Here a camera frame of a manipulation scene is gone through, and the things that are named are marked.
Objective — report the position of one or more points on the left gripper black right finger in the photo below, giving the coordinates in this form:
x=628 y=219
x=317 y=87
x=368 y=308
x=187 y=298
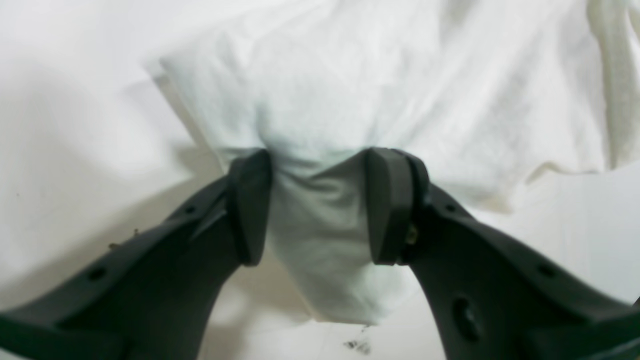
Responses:
x=491 y=296

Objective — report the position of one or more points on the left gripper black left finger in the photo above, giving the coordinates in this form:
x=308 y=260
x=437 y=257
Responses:
x=151 y=297

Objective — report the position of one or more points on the white printed T-shirt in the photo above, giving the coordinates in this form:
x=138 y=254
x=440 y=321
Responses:
x=489 y=94

